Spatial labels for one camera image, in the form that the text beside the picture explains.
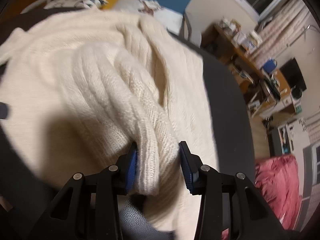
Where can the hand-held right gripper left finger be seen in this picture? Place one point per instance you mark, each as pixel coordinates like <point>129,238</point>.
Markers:
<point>131,170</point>

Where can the light wooden desk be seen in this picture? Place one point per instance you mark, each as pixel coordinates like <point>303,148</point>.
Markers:
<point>282,85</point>

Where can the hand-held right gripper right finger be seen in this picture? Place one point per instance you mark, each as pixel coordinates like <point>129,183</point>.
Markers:
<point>186,170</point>

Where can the dark wooden desk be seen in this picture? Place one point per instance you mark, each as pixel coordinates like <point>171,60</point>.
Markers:
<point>230,45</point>

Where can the patterned curtain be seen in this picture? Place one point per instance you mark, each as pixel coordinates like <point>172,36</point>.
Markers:
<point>282,27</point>

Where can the low grey cabinet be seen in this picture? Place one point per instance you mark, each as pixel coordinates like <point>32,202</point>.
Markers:
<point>277,140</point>

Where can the geometric-print pillow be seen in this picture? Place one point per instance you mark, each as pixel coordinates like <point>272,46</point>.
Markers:
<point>85,2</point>

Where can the red quilt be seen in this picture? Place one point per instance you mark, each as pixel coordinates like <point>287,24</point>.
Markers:
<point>275,185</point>

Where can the black flat screen monitor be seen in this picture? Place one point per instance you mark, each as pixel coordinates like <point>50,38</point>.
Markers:
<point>293,75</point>

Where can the white-framed window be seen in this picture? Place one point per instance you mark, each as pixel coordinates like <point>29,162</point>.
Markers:
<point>311,170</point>

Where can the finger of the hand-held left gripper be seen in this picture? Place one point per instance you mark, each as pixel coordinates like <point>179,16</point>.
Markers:
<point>3,110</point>

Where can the white round fan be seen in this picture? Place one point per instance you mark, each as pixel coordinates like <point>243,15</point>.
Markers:
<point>297,93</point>

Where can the metal pole stand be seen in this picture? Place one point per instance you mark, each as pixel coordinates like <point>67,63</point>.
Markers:
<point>295,38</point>

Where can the white deer-print pillow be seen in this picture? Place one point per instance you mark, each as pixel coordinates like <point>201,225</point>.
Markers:
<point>165,17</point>

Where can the cream knit sweater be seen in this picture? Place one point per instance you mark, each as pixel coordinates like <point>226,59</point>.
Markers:
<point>75,80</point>

